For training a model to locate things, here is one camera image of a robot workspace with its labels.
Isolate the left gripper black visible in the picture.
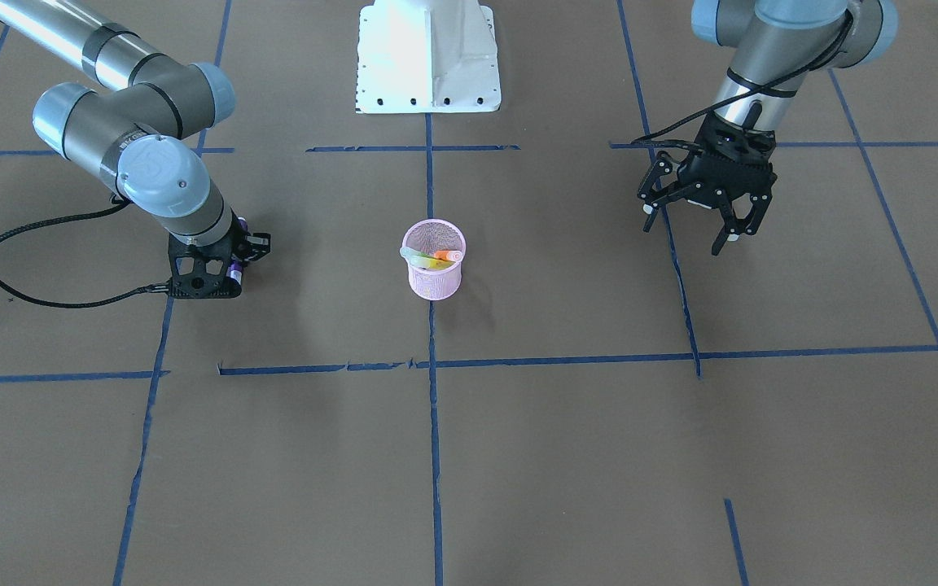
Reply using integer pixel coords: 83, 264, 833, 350
637, 114, 777, 256

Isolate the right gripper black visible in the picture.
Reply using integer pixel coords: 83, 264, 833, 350
169, 214, 271, 265

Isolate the purple highlighter pen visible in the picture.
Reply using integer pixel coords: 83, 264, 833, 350
228, 216, 248, 285

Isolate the green highlighter pen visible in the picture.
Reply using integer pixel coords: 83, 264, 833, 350
401, 247, 441, 270

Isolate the yellow highlighter pen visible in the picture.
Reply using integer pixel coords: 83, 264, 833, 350
410, 256, 455, 271

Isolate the orange highlighter pen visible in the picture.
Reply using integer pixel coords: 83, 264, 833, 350
432, 250, 464, 263

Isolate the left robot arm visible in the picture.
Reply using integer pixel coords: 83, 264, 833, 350
637, 1, 900, 255

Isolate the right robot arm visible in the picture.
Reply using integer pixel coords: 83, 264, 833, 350
0, 1, 270, 263

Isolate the pink mesh pen holder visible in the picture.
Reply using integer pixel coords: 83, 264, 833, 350
401, 219, 467, 301

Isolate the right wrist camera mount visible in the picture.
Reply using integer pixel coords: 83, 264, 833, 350
166, 259, 243, 300

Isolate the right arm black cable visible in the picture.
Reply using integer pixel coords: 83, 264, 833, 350
0, 199, 175, 309

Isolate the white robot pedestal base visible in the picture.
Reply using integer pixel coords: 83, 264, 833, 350
355, 1, 502, 115

